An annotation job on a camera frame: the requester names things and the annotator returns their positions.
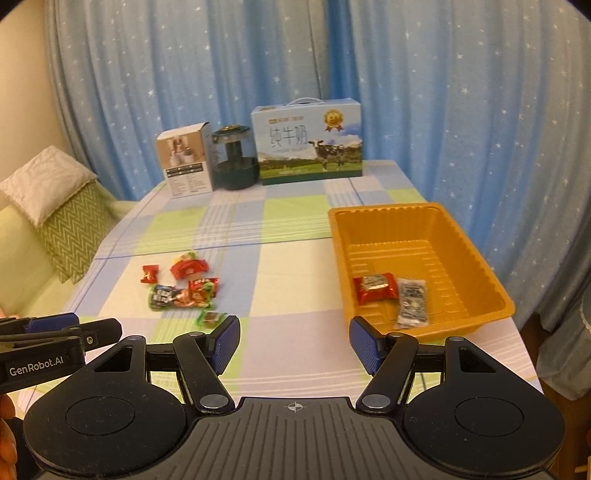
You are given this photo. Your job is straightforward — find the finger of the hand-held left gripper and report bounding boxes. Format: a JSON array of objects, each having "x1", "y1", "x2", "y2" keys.
[
  {"x1": 0, "y1": 312, "x2": 80, "y2": 334},
  {"x1": 0, "y1": 318, "x2": 123, "y2": 358}
]

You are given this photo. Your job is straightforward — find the blue star-print curtain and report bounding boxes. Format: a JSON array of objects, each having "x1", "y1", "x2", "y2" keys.
[{"x1": 46, "y1": 0, "x2": 591, "y2": 333}]

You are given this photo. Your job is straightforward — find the person's left hand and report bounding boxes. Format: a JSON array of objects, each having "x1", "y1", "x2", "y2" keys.
[{"x1": 0, "y1": 394, "x2": 32, "y2": 467}]

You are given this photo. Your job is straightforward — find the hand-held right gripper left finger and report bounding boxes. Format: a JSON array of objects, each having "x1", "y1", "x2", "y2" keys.
[{"x1": 85, "y1": 315, "x2": 242, "y2": 414}]

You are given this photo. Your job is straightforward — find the green zigzag cushion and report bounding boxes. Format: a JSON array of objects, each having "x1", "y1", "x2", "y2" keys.
[{"x1": 37, "y1": 182, "x2": 122, "y2": 284}]

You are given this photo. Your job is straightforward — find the red packet with silver label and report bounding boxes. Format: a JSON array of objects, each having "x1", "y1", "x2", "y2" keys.
[{"x1": 353, "y1": 272, "x2": 399, "y2": 306}]

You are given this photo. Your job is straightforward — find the grey lace-trimmed cloth cover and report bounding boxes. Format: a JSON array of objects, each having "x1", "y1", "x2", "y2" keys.
[{"x1": 536, "y1": 295, "x2": 591, "y2": 407}]

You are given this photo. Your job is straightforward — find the milk carton box with cow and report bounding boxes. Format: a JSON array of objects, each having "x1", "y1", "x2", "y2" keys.
[{"x1": 250, "y1": 98, "x2": 365, "y2": 186}]

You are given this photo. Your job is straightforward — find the white cushion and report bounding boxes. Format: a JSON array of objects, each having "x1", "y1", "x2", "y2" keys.
[{"x1": 0, "y1": 147, "x2": 99, "y2": 227}]

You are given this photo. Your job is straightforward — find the dark green glass jar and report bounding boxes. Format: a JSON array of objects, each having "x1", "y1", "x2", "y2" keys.
[{"x1": 211, "y1": 124, "x2": 260, "y2": 191}]

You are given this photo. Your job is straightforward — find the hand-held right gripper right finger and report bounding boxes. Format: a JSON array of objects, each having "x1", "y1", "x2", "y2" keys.
[{"x1": 349, "y1": 316, "x2": 502, "y2": 414}]

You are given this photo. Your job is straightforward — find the orange red snack packet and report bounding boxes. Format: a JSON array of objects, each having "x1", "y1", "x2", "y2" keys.
[{"x1": 173, "y1": 288, "x2": 217, "y2": 311}]

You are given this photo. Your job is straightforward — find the checked pastel tablecloth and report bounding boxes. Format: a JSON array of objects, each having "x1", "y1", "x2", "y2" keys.
[{"x1": 60, "y1": 159, "x2": 546, "y2": 402}]

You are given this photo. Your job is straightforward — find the grey clear snack packet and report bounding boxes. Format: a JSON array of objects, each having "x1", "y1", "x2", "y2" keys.
[{"x1": 396, "y1": 277, "x2": 428, "y2": 329}]

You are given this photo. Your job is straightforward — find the green-edged snack packet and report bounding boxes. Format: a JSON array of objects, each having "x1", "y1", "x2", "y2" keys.
[{"x1": 148, "y1": 284, "x2": 185, "y2": 312}]

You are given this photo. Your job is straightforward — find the orange plastic tray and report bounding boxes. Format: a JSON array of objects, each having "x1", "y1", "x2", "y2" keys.
[{"x1": 328, "y1": 202, "x2": 515, "y2": 344}]

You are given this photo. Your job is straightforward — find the red gift-shaped snack packet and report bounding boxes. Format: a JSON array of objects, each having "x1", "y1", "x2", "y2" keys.
[{"x1": 170, "y1": 258, "x2": 209, "y2": 280}]

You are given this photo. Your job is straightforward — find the light green sofa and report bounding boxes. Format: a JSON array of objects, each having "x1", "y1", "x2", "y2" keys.
[{"x1": 0, "y1": 185, "x2": 139, "y2": 319}]

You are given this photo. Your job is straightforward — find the small white product box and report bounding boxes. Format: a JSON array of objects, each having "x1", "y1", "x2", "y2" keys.
[{"x1": 156, "y1": 122, "x2": 215, "y2": 199}]

